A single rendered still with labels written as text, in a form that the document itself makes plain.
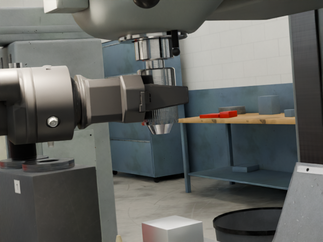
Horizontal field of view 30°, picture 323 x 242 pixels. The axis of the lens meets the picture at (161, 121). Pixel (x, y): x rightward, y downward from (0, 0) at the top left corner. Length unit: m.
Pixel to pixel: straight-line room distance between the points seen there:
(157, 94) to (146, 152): 7.43
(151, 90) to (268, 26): 6.30
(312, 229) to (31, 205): 0.46
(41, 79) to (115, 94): 0.08
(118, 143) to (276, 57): 3.03
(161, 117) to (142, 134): 7.46
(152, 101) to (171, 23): 0.09
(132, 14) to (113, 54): 8.11
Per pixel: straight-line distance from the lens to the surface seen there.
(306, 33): 1.06
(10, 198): 1.08
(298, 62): 1.08
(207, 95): 7.96
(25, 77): 0.69
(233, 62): 7.50
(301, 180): 1.08
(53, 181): 1.01
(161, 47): 0.72
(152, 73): 0.72
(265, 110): 6.58
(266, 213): 3.01
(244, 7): 0.80
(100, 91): 0.68
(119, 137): 8.81
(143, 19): 0.67
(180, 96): 0.72
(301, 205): 1.06
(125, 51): 8.43
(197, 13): 0.71
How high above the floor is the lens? 1.24
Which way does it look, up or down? 3 degrees down
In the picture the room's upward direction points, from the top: 5 degrees counter-clockwise
